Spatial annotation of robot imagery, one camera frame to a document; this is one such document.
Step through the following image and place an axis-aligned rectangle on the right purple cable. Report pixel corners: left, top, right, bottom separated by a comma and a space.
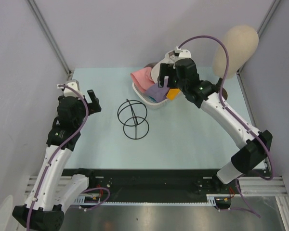
178, 35, 274, 180

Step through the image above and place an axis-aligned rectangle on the aluminium frame rail right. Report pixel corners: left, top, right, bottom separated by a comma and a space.
238, 177, 288, 196

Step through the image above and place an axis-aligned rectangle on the white cable duct left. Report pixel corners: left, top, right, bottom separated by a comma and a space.
72, 194, 102, 206

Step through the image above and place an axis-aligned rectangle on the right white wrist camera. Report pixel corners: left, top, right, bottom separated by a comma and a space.
163, 47, 192, 64

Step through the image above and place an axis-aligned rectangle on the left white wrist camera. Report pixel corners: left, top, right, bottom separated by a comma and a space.
57, 79, 83, 97

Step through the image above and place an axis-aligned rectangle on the white plastic basket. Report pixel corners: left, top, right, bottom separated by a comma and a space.
132, 83, 182, 109

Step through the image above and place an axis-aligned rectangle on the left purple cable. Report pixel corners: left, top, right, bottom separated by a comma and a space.
26, 84, 89, 229

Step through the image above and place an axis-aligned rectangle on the white cable duct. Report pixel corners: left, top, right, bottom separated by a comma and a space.
206, 194, 232, 205
72, 194, 102, 206

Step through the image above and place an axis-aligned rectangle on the pink bucket hat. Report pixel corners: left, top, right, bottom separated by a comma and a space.
131, 67, 155, 93

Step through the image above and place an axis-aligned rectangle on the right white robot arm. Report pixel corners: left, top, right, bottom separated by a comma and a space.
157, 58, 273, 193

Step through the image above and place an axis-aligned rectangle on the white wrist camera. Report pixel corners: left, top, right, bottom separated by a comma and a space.
163, 47, 192, 64
57, 79, 83, 97

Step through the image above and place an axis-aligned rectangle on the orange hat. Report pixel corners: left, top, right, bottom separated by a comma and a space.
166, 88, 181, 101

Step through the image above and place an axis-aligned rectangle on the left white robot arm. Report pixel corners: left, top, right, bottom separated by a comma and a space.
12, 90, 102, 231

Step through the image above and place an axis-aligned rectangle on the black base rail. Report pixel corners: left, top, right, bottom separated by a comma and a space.
60, 168, 234, 205

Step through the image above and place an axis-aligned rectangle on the purple bucket hat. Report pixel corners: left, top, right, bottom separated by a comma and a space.
145, 83, 170, 103

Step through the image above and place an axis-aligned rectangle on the beige mannequin head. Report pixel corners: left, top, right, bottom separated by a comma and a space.
212, 25, 259, 78

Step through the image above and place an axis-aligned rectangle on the purple cable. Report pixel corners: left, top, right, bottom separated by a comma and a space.
26, 84, 89, 229
178, 35, 274, 180

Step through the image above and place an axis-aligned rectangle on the black wire hat stand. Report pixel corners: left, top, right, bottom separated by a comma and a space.
117, 99, 150, 140

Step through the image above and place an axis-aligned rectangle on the grey beige bucket hat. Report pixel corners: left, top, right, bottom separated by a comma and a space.
145, 61, 166, 83

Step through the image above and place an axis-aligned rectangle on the white cable duct right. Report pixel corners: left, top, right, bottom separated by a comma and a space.
206, 194, 232, 205

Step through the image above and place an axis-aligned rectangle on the aluminium frame rail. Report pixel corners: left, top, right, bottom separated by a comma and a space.
24, 175, 73, 195
238, 177, 288, 196

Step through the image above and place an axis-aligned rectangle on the aluminium frame rail left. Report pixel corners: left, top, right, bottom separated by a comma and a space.
24, 175, 73, 195

